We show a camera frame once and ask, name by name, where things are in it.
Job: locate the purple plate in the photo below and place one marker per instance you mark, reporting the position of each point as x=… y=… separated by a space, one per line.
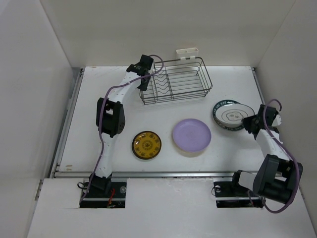
x=191 y=135

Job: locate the beige bear plate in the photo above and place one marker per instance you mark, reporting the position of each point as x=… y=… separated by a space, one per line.
x=187 y=153

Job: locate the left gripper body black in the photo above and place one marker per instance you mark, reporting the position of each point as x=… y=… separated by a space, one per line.
x=143 y=86

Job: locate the small yellow patterned plate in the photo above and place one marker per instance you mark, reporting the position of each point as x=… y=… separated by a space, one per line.
x=146 y=145

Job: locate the grey wire dish rack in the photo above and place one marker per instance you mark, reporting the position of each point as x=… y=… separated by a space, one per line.
x=177 y=79

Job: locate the white teal rim plate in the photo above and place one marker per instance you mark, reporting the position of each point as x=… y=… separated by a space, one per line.
x=231 y=114

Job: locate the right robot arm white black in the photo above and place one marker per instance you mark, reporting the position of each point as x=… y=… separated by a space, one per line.
x=278 y=176

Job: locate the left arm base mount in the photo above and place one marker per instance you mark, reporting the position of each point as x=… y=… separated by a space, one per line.
x=112 y=198

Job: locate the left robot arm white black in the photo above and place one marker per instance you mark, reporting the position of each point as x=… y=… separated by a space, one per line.
x=110 y=120

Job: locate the white cutlery holder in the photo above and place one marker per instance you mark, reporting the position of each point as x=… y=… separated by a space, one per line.
x=187 y=53

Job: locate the teal rim lettered plate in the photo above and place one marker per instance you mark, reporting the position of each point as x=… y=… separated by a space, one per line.
x=237 y=128

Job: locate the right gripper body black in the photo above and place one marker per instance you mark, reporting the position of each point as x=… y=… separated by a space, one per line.
x=248 y=122

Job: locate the aluminium front rail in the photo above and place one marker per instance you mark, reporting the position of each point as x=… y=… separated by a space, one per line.
x=146 y=175

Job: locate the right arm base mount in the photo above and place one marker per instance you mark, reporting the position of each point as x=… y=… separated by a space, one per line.
x=229 y=196

